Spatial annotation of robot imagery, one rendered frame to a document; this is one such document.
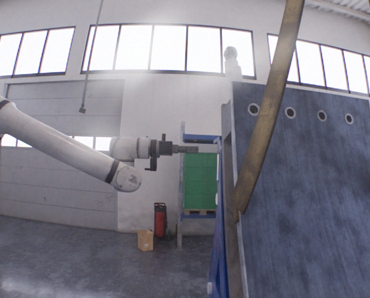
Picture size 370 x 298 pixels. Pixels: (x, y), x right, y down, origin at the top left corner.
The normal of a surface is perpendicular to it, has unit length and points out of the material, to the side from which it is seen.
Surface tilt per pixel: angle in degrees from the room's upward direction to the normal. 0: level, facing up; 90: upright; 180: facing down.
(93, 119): 90
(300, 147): 75
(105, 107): 90
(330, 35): 90
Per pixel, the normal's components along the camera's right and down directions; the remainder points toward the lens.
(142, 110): 0.06, -0.10
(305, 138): 0.07, -0.36
